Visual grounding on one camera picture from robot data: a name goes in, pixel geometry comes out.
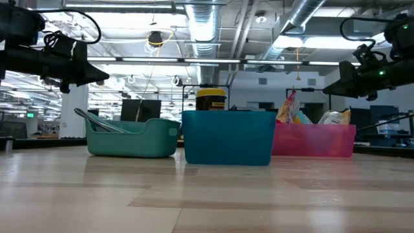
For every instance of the yellow-lid seasoning jar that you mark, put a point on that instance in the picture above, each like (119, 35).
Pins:
(210, 98)

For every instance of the teal plastic bin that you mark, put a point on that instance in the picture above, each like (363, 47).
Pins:
(136, 140)

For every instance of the yellow ramen packet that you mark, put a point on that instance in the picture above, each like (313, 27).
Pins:
(334, 118)

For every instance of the white pillar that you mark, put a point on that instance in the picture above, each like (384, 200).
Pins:
(74, 113)

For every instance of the black square panel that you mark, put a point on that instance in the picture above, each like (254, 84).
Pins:
(142, 110)

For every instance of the red plastic bin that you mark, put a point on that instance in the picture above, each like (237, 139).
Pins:
(313, 140)

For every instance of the blue-edged ramen packet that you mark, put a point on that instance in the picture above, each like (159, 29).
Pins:
(302, 119)

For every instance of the green exit sign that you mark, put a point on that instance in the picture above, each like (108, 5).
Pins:
(30, 115)

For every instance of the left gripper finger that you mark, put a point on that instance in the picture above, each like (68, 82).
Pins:
(95, 75)

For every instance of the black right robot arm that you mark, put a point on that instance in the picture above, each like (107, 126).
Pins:
(402, 39)

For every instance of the long ceiling light strip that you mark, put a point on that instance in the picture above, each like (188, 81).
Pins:
(210, 61)

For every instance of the silver metal spoon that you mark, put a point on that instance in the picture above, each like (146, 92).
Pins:
(87, 116)

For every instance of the white background bottle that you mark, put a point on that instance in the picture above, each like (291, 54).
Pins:
(383, 127)

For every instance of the silver ceiling air duct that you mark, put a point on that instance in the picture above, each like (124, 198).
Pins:
(203, 32)

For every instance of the blue rectangular plastic bin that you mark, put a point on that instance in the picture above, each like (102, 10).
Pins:
(228, 139)

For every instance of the dark background monitors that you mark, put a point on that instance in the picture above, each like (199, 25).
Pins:
(381, 113)

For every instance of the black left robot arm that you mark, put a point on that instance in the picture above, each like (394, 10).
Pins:
(16, 61)

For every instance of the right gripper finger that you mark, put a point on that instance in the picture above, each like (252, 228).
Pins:
(333, 90)

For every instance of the black ceiling dome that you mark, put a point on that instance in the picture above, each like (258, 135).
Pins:
(155, 39)

